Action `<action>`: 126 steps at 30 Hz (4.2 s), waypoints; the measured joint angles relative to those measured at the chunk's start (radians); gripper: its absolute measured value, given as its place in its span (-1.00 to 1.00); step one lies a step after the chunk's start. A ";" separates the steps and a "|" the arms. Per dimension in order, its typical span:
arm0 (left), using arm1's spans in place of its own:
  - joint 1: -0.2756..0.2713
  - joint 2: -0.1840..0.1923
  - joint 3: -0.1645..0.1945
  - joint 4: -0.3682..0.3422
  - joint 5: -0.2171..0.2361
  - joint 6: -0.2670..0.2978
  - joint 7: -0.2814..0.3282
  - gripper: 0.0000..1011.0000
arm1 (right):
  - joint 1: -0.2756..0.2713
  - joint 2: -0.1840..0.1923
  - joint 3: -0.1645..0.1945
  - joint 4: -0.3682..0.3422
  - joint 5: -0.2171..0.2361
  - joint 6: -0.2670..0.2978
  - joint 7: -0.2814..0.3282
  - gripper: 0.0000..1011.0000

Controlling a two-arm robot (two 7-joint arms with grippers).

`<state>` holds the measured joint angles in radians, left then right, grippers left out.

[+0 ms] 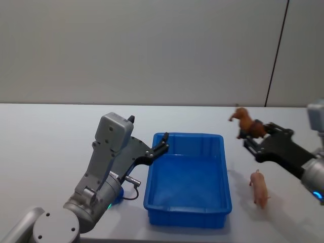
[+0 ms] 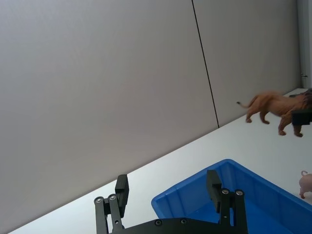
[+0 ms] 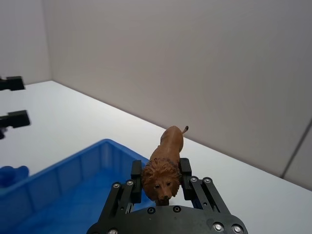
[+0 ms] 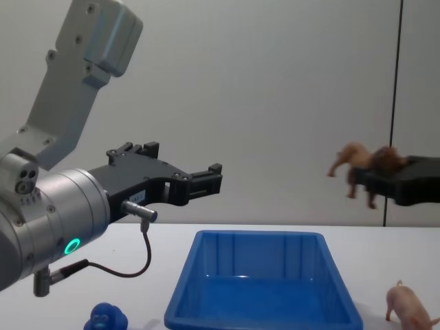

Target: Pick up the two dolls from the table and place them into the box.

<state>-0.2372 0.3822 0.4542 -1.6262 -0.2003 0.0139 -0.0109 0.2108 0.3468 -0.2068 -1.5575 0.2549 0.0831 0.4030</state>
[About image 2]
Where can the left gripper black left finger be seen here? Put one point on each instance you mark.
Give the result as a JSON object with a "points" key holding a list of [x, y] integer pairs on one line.
{"points": [[122, 195]]}

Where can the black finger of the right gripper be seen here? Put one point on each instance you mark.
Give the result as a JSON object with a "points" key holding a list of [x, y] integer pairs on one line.
{"points": [[301, 118], [293, 96]]}

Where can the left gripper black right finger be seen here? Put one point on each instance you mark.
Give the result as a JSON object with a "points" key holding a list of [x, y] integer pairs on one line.
{"points": [[214, 192]]}

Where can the brown toy lion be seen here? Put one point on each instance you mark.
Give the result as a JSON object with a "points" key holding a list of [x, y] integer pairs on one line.
{"points": [[270, 104]]}

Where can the blue plastic bin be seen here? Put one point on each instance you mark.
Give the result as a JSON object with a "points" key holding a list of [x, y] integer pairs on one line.
{"points": [[246, 195]]}

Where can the pink toy pig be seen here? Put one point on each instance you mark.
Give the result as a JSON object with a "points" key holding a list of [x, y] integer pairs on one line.
{"points": [[306, 184]]}

